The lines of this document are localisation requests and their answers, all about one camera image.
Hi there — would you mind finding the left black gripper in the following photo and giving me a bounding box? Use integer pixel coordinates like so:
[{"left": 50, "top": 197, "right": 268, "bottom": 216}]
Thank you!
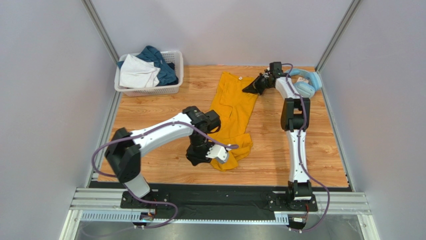
[{"left": 185, "top": 133, "right": 217, "bottom": 166}]

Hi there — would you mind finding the yellow t shirt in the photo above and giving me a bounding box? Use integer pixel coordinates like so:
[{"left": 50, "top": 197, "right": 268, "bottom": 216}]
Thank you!
[{"left": 210, "top": 72, "right": 258, "bottom": 172}]

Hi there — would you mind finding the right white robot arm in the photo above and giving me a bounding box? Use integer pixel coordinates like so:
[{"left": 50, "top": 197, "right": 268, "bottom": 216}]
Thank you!
[{"left": 242, "top": 61, "right": 323, "bottom": 211}]

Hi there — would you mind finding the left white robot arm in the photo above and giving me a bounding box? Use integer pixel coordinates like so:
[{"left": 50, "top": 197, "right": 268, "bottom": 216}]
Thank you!
[{"left": 104, "top": 106, "right": 229, "bottom": 207}]

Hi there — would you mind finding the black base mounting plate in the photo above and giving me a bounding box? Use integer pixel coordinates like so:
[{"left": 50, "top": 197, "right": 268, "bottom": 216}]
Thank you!
[{"left": 120, "top": 183, "right": 318, "bottom": 221}]

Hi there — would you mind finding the white plastic laundry basket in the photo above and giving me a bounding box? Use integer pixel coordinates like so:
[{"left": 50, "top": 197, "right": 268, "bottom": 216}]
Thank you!
[{"left": 114, "top": 50, "right": 184, "bottom": 97}]

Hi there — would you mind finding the teal t shirt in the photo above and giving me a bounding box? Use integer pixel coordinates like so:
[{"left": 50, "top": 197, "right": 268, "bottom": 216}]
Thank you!
[{"left": 116, "top": 45, "right": 179, "bottom": 87}]

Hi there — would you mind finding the white t shirt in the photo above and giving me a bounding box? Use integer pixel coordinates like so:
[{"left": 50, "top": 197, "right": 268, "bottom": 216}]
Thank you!
[{"left": 118, "top": 54, "right": 161, "bottom": 89}]

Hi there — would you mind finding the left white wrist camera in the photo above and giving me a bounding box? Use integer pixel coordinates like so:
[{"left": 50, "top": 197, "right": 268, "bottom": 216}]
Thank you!
[{"left": 206, "top": 144, "right": 230, "bottom": 164}]

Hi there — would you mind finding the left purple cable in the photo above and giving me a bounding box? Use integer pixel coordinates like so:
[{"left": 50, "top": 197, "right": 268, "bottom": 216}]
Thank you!
[{"left": 91, "top": 120, "right": 240, "bottom": 230}]

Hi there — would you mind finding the purple cable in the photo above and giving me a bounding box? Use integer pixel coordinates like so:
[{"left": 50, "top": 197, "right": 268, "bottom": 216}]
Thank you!
[
  {"left": 281, "top": 63, "right": 331, "bottom": 233},
  {"left": 91, "top": 120, "right": 240, "bottom": 230}
]

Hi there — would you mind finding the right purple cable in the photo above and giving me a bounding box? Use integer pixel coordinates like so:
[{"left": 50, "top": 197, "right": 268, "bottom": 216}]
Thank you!
[{"left": 281, "top": 63, "right": 331, "bottom": 233}]

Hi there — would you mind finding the white slotted cable duct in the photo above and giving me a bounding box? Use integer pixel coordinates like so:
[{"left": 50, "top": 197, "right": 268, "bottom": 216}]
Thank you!
[{"left": 79, "top": 210, "right": 290, "bottom": 225}]

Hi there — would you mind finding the aluminium frame rail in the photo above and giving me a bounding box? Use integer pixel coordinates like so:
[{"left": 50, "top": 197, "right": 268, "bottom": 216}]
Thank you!
[{"left": 70, "top": 184, "right": 371, "bottom": 220}]

